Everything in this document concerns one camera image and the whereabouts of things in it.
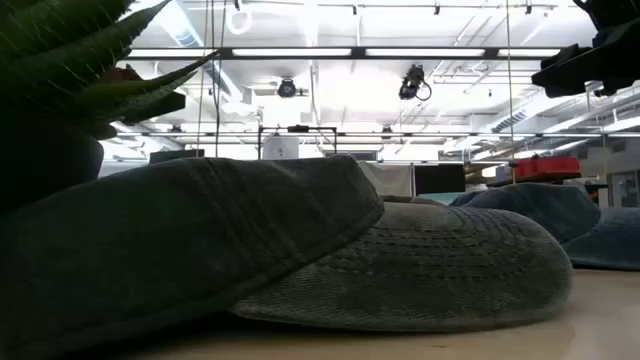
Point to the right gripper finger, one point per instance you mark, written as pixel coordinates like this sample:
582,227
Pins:
595,72
565,55

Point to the blue denim cap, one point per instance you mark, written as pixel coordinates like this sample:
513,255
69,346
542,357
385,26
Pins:
545,207

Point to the thin vertical pole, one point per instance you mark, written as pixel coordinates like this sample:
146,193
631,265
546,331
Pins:
510,90

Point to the red storage bin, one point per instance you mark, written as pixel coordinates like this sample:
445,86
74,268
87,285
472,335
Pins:
547,167

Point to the black monitor screen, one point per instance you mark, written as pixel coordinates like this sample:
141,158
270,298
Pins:
439,179

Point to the grey fabric panel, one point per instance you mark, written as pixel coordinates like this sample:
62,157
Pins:
387,179

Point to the white box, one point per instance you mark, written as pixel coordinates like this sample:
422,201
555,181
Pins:
280,148

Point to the grey-green denim cap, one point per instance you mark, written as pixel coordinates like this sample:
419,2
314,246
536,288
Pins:
210,240

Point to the spiky green aloe plant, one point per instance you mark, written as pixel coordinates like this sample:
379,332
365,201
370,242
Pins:
65,60

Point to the dark plant pot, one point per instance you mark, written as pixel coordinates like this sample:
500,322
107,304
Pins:
45,165

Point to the thin black frame rail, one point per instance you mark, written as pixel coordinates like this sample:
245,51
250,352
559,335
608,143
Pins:
400,135

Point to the black round overhead camera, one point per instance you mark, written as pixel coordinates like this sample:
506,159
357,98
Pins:
286,88

